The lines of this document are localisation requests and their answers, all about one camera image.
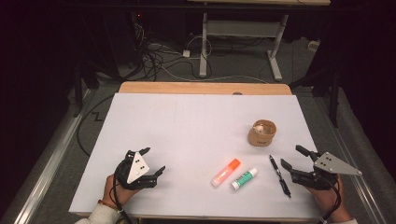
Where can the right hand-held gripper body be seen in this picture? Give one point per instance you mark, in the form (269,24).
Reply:
(327,169)

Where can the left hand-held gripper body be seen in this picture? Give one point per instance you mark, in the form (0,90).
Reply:
(137,168)

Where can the black pen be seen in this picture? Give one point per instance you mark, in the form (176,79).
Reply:
(279,175)

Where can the green and white glue stick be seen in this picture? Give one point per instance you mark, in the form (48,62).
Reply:
(244,179)

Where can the orange highlighter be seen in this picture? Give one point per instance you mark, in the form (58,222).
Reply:
(225,172)

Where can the person's right hand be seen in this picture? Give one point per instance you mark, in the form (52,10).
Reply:
(330,200)

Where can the person's left hand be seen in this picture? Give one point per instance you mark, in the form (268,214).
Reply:
(113,193)

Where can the small white object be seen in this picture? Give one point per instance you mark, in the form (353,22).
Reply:
(259,128)

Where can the black stand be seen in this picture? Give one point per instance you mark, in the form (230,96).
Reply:
(334,102)
(77,93)

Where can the wooden table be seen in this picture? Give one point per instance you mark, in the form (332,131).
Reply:
(186,88)

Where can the dark round table grommet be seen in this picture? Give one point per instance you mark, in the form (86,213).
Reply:
(237,93)

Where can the white power adapter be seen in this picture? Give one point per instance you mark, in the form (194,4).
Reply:
(186,53)

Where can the white-legged desk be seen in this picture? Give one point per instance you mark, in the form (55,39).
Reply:
(239,28)

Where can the aluminium floor rail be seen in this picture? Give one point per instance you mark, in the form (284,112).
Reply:
(361,183)
(40,175)

